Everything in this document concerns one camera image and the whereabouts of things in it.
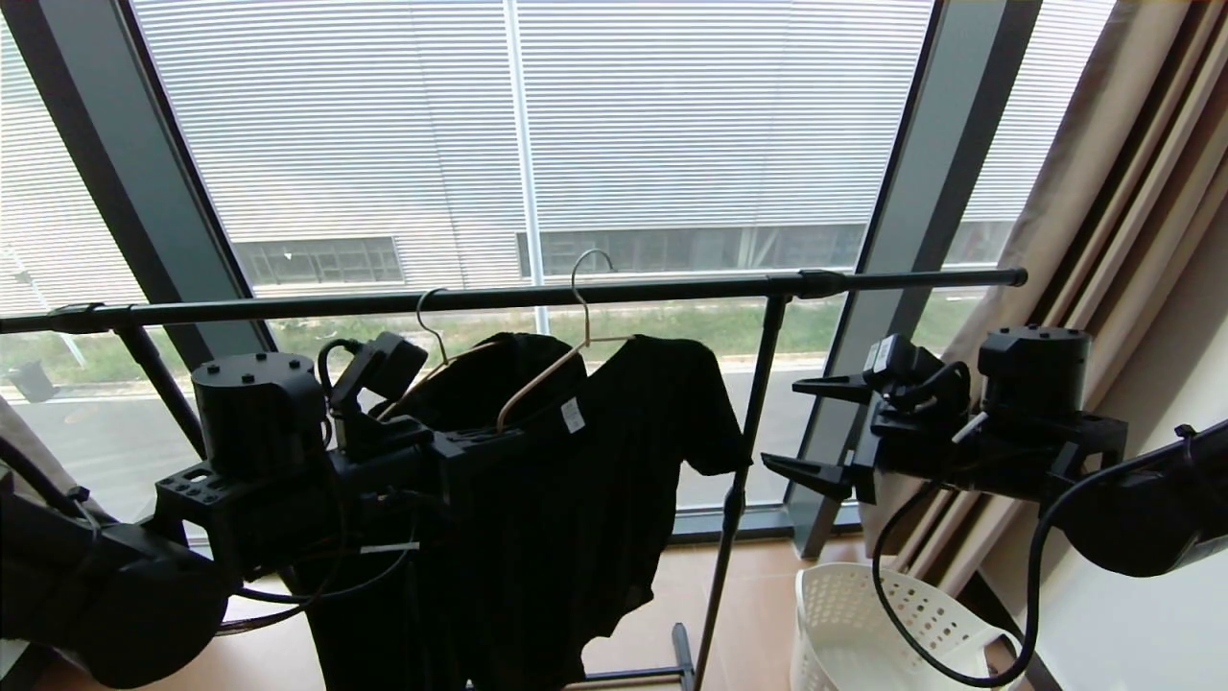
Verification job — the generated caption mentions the white laundry basket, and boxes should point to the white laundry basket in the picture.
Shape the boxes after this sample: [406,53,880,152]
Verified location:
[790,561,1026,691]

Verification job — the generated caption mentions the pink clothes hanger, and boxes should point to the pink clothes hanger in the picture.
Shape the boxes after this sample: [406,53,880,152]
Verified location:
[494,249,636,434]
[379,288,514,423]

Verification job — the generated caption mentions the black shorts with white stripes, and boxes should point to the black shorts with white stripes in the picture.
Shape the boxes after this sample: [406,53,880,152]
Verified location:
[286,331,590,691]

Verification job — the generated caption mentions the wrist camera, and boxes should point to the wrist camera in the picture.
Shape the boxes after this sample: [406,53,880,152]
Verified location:
[861,332,973,416]
[319,331,431,454]

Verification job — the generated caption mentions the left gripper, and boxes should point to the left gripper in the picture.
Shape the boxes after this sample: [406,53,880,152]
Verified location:
[326,427,502,540]

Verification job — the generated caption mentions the black cable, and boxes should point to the black cable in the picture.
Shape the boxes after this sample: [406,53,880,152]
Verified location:
[870,427,1200,690]
[216,537,420,637]

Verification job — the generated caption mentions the black garment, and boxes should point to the black garment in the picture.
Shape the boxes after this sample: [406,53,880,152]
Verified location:
[413,333,751,691]

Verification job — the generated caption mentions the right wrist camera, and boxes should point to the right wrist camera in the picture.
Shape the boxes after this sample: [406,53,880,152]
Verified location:
[861,332,973,416]

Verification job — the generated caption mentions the black clothes rack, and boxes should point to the black clothes rack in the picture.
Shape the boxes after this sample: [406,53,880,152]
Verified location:
[0,268,1028,691]

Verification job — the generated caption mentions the brown curtain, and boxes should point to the brown curtain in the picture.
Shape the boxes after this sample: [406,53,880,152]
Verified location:
[859,0,1228,601]
[0,395,106,524]

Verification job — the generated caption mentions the window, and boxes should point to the window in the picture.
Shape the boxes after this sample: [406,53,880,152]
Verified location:
[0,0,1119,543]

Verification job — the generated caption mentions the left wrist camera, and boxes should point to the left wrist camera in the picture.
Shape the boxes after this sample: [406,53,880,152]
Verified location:
[319,331,431,454]

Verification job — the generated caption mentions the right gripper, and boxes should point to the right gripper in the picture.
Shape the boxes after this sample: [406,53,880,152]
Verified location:
[760,372,991,507]

